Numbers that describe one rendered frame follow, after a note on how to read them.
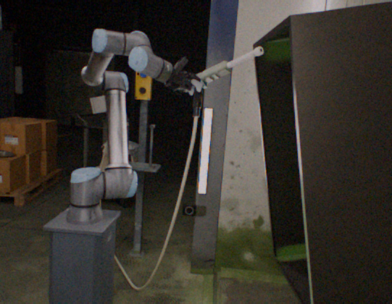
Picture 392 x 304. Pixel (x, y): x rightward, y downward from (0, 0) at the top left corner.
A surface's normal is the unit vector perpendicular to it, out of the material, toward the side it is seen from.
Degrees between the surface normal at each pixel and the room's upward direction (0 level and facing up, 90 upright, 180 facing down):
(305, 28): 90
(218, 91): 90
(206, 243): 90
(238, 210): 90
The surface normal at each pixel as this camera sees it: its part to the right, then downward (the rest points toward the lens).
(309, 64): 0.04, 0.16
